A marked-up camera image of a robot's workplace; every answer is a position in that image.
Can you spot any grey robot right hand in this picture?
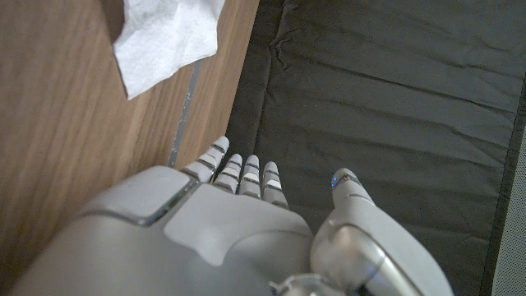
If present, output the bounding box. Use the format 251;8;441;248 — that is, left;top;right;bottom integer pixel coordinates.
7;136;455;296

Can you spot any white paper tissue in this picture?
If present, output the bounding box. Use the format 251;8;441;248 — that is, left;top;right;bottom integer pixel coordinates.
112;0;226;101

